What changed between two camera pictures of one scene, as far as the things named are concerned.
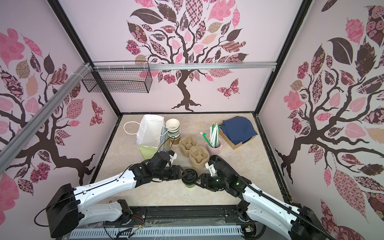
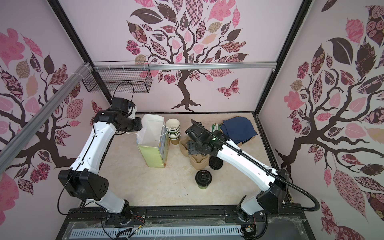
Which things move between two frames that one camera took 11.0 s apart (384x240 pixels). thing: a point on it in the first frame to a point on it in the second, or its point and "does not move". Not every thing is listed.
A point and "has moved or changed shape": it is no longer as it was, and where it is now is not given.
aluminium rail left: [10, 151] does not move
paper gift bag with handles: [152, 136] does not move
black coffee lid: [190, 177] has moved or changed shape
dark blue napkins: [238, 129] does not move
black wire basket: [119, 77] does not move
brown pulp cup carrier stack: [198, 155] does not move
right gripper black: [208, 185] to [191, 146]
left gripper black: [176, 174] to [137, 127]
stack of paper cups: [173, 130] does not move
